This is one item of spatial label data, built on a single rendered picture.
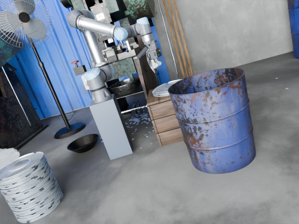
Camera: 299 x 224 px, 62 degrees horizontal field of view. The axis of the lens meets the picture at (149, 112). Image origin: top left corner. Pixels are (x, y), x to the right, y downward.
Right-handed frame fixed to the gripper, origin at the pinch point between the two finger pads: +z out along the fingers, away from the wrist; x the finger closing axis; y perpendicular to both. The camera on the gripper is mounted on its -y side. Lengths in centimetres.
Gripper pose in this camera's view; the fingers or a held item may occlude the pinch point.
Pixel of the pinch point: (154, 70)
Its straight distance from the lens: 176.1
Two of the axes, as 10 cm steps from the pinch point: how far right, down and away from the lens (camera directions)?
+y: 8.3, -1.0, -5.4
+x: 4.7, -4.1, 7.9
